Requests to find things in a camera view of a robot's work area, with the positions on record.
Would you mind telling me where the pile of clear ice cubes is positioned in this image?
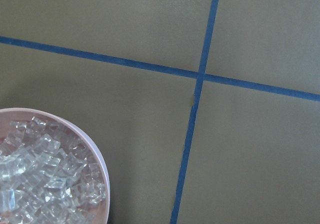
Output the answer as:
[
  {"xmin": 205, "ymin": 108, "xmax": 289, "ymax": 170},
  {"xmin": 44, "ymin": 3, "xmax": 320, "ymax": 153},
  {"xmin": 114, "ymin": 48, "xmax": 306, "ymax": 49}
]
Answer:
[{"xmin": 0, "ymin": 117, "xmax": 107, "ymax": 224}]

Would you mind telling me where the pink bowl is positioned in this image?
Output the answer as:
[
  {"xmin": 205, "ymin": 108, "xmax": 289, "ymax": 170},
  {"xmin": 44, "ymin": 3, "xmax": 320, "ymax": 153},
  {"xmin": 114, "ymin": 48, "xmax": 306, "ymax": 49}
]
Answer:
[{"xmin": 0, "ymin": 107, "xmax": 111, "ymax": 224}]

